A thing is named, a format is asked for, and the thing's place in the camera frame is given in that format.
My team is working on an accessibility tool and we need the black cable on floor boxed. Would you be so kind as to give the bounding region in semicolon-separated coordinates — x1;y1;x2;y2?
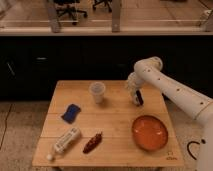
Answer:
186;139;207;161

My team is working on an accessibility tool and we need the clear plastic cup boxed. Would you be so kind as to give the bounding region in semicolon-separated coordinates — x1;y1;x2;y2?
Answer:
89;82;106;104

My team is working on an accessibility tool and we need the black and white eraser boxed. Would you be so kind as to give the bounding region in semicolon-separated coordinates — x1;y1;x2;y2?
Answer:
134;90;144;106

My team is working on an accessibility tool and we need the orange bowl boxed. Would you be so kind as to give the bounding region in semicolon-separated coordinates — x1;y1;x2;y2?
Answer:
132;115;168;151

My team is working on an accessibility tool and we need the white tube bottle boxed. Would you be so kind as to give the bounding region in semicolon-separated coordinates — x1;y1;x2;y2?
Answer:
46;128;81;161

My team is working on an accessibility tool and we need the brown dried chili pepper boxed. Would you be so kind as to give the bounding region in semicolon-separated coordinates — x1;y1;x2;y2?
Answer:
83;133;102;154

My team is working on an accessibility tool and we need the blue sponge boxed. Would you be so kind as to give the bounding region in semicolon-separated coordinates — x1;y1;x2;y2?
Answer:
61;104;81;123

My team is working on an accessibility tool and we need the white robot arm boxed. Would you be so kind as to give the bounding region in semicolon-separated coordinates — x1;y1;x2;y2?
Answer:
126;56;213;171

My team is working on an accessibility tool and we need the black office chair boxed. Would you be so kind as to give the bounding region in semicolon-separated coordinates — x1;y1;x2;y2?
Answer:
53;0;88;25
92;0;113;14

